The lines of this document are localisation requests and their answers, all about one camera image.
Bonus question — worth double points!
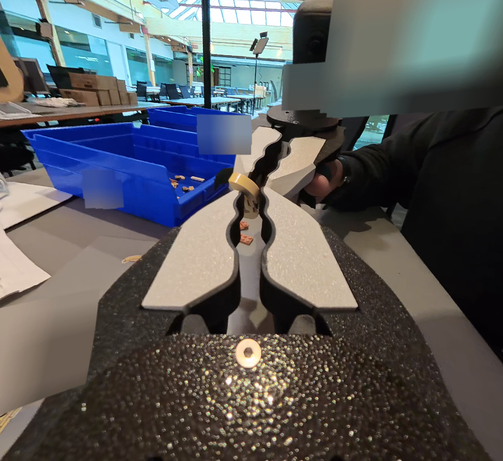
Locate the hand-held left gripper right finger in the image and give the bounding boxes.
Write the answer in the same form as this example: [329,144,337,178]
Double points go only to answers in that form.
[261,190,359,312]

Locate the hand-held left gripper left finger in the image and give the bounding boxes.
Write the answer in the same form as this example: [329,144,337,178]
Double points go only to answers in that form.
[142,192,240,312]

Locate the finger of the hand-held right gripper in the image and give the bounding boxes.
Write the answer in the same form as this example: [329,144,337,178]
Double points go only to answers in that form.
[264,135,335,202]
[238,126,283,186]

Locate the large tan arch brick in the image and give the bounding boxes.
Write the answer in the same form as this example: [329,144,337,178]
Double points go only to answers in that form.
[228,172,264,218]

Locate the pile of small toy bricks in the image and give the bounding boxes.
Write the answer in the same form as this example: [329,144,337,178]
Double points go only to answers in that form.
[169,174,207,193]

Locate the blue plastic bin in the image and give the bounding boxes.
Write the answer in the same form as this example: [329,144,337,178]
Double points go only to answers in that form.
[22,122,236,227]
[148,106,236,134]

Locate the person's right forearm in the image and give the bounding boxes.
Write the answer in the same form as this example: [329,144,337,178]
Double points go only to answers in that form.
[326,107,503,218]

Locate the long wooden desk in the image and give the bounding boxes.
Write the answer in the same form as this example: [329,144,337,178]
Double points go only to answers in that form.
[0,100,170,128]

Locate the studio light on stand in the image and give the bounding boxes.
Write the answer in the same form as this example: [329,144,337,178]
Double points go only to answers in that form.
[249,32,270,112]

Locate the grey instruction booklet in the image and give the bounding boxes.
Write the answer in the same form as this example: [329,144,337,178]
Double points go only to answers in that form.
[24,233,170,328]

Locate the black steel column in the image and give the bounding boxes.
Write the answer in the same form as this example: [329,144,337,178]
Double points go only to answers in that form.
[201,0,214,112]

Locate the person's black jacket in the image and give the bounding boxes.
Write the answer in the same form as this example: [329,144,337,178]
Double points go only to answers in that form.
[385,107,503,363]

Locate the white printed paper sheet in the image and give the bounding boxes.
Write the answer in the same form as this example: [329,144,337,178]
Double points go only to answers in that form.
[0,229,52,303]

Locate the stack of cardboard boxes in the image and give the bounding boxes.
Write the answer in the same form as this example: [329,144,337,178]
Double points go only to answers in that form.
[59,72,131,107]

